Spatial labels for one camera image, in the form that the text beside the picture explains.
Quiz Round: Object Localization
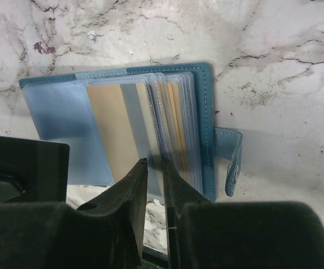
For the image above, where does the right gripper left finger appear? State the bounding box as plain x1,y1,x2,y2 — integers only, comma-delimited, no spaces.
49,159,148,268

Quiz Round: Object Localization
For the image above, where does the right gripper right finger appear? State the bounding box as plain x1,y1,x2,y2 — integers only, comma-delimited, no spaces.
162,160,212,268

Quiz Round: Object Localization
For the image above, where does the blue leather card holder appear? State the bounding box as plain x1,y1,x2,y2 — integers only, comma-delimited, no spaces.
19,62,243,201

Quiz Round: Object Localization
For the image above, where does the gold credit card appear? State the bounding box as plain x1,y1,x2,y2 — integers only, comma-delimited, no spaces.
87,82,161,182

